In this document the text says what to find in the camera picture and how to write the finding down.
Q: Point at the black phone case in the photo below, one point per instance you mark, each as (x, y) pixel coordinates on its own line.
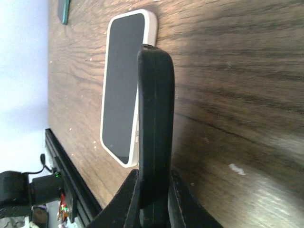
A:
(156, 90)

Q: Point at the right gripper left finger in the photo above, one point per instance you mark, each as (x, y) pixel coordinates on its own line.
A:
(124, 209)

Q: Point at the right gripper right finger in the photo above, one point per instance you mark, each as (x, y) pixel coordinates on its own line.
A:
(184, 209)

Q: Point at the beige phone case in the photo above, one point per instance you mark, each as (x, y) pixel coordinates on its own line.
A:
(118, 71)

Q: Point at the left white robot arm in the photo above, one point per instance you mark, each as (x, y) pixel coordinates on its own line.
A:
(18, 195)

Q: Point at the black aluminium frame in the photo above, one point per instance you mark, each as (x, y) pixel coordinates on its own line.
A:
(82, 204)

